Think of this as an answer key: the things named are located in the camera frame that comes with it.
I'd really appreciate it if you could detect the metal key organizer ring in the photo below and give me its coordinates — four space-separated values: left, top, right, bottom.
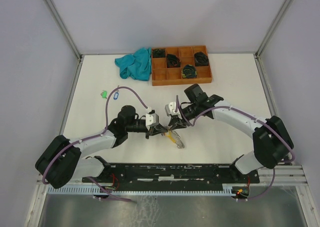
163 129 186 150

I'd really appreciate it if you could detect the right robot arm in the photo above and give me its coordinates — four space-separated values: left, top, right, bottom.
165 84 295 183

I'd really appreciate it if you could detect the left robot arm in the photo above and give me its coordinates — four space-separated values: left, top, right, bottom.
35 105 168 189

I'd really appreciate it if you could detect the wooden compartment tray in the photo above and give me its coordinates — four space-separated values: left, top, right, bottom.
151 45 213 86

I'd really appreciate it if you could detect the blue tag key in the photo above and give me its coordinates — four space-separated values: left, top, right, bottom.
113 89 119 100

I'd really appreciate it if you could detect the rolled black orange sock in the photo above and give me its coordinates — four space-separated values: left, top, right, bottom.
166 53 181 68

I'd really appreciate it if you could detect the green tag key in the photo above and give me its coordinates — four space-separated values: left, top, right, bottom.
100 90 108 99

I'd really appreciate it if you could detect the teal cloth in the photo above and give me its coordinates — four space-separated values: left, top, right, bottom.
114 47 152 82

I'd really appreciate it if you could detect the rolled dark sock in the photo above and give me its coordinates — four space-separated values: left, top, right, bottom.
152 48 166 59

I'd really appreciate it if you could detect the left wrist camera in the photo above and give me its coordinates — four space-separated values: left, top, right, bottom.
145 109 159 129

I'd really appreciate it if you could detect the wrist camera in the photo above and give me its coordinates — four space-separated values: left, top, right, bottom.
165 101 180 117
145 109 159 129

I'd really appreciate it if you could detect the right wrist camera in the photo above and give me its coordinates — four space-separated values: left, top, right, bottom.
165 101 180 117

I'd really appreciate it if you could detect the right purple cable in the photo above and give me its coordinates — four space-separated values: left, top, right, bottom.
174 95 296 164

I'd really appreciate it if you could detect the purple cable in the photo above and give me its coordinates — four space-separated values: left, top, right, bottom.
174 95 296 164
41 86 153 185

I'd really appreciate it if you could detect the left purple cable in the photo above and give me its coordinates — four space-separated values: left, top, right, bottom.
41 86 153 185

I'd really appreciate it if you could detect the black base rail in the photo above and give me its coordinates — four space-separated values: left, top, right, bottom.
94 163 260 192

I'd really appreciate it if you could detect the white cable duct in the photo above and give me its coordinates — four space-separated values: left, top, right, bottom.
47 184 236 197

